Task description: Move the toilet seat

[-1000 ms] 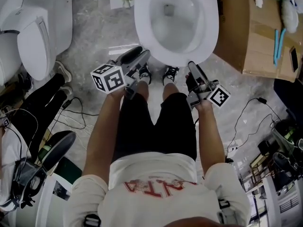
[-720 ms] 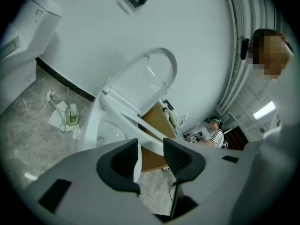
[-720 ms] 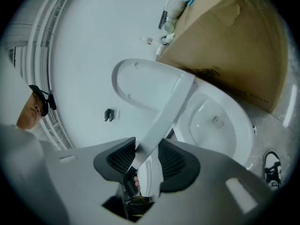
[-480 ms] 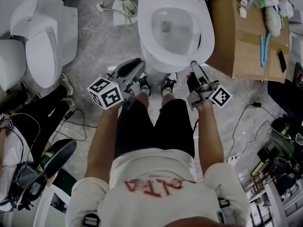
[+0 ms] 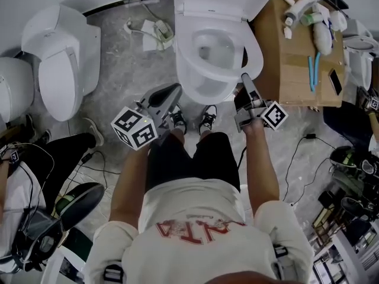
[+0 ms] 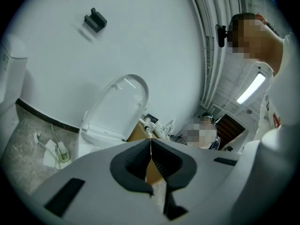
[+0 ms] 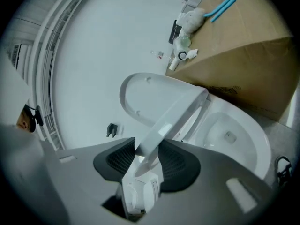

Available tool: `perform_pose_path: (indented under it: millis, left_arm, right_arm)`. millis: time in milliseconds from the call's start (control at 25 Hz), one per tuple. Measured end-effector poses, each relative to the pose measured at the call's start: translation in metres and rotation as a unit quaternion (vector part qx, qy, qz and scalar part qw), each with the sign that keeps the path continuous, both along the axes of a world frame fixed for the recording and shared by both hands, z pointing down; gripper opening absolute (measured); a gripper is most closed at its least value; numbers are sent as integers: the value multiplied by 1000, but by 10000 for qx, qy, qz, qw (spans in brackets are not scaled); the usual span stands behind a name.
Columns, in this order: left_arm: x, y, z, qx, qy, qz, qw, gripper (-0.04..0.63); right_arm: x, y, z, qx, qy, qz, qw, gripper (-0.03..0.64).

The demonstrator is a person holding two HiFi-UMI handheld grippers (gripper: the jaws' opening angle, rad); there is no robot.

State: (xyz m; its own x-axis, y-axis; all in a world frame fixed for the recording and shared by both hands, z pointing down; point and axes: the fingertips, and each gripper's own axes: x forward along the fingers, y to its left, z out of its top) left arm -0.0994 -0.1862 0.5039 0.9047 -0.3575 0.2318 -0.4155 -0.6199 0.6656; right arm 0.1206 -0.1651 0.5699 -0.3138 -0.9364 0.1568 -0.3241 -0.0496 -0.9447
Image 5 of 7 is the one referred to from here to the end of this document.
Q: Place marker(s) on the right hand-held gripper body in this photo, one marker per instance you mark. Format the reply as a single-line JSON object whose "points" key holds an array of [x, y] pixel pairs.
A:
{"points": [[274, 115]]}

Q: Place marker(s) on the person's right leg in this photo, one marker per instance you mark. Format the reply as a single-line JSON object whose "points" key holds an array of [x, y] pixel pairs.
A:
{"points": [[206, 134]]}

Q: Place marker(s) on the white paper sheet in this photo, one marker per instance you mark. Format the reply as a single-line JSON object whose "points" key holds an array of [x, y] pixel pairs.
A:
{"points": [[146, 41]]}

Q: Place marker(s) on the smartphone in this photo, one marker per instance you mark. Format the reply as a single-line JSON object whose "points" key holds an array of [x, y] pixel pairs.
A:
{"points": [[335, 81]]}

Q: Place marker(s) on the white printed t-shirt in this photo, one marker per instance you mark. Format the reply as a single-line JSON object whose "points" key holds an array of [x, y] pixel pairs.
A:
{"points": [[192, 247]]}

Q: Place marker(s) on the small white box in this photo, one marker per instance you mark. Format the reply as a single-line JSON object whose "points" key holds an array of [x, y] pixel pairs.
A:
{"points": [[321, 10]]}

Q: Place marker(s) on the person's right sneaker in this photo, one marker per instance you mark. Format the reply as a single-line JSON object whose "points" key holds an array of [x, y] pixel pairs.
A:
{"points": [[208, 118]]}

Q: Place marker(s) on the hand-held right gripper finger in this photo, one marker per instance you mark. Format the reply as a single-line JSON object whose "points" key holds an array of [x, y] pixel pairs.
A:
{"points": [[250, 89], [241, 99]]}

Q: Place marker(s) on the person's left sneaker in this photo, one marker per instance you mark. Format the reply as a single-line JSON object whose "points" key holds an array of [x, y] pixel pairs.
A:
{"points": [[178, 118]]}

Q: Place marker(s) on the person's right forearm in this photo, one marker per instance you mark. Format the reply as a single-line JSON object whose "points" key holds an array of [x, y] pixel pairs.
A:
{"points": [[260, 164]]}

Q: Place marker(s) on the person's left forearm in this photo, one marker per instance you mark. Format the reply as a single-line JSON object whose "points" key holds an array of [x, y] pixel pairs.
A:
{"points": [[130, 182]]}

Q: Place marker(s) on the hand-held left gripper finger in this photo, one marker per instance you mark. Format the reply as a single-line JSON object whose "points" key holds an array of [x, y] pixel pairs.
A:
{"points": [[161, 95], [171, 102]]}

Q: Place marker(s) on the person's sneaker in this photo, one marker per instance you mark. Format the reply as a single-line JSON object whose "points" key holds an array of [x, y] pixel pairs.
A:
{"points": [[208, 118], [178, 118]]}

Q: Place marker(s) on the large white tube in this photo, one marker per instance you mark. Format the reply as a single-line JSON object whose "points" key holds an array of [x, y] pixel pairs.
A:
{"points": [[302, 4]]}

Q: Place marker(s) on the white power strip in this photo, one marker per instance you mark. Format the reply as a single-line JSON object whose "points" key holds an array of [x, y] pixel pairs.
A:
{"points": [[163, 29]]}

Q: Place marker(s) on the brown cardboard box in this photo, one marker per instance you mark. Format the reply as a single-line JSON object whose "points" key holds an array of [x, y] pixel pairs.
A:
{"points": [[284, 69]]}

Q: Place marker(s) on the white tank toilet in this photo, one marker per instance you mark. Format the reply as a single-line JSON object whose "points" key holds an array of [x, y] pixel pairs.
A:
{"points": [[68, 69]]}

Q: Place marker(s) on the small white piece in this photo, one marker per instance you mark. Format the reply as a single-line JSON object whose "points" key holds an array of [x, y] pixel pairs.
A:
{"points": [[287, 32]]}

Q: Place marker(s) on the green white tube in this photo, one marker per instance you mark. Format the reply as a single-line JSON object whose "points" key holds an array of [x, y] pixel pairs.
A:
{"points": [[311, 19]]}

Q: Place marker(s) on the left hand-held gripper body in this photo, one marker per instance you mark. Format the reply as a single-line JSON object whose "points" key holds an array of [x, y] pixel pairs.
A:
{"points": [[133, 129]]}

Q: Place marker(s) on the rounded white toilet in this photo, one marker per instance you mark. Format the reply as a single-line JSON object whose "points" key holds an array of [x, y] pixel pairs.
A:
{"points": [[14, 84]]}

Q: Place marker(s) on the another person's forearm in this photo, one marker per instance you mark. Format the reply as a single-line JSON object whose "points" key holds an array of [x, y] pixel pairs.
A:
{"points": [[4, 182]]}

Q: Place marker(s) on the black shorts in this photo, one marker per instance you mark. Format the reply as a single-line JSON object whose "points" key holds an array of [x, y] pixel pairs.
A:
{"points": [[177, 164]]}

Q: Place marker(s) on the person's left leg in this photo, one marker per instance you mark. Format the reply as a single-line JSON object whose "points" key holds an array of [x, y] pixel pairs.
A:
{"points": [[177, 134]]}

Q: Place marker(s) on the person's leg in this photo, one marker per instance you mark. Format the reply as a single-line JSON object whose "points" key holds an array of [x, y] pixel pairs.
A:
{"points": [[177, 134], [206, 134], [68, 155]]}

